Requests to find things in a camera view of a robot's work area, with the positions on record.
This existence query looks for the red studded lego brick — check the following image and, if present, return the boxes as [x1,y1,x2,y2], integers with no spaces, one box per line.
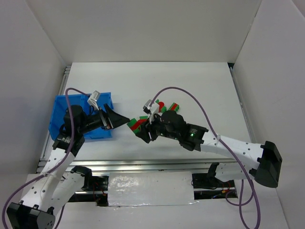
[137,119,147,125]

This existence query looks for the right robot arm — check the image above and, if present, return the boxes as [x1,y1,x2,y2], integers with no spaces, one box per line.
[128,111,283,188]

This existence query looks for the aluminium table rail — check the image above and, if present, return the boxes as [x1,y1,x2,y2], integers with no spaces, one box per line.
[65,158,235,175]

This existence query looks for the red round lego brick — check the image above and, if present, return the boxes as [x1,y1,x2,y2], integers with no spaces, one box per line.
[158,101,167,113]

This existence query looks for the green red striped lego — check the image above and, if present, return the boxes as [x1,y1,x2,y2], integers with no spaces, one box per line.
[168,103,180,112]

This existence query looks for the silver foil tape sheet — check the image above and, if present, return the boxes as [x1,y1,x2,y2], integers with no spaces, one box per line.
[108,171,195,207]

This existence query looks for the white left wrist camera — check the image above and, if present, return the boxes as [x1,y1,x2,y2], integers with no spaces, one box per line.
[87,91,101,111]

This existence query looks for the blue bin left compartment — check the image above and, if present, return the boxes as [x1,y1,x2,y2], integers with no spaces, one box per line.
[49,94,85,140]

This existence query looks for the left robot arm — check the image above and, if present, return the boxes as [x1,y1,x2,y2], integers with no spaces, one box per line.
[2,104,129,229]

